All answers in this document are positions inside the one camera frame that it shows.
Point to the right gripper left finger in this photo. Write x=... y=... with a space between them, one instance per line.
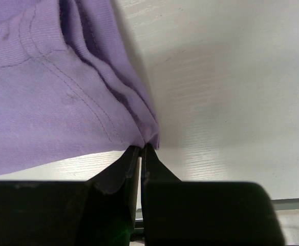
x=99 y=211

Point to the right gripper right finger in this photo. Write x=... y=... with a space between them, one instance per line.
x=177 y=212

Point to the purple t-shirt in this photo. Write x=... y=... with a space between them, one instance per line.
x=67 y=87

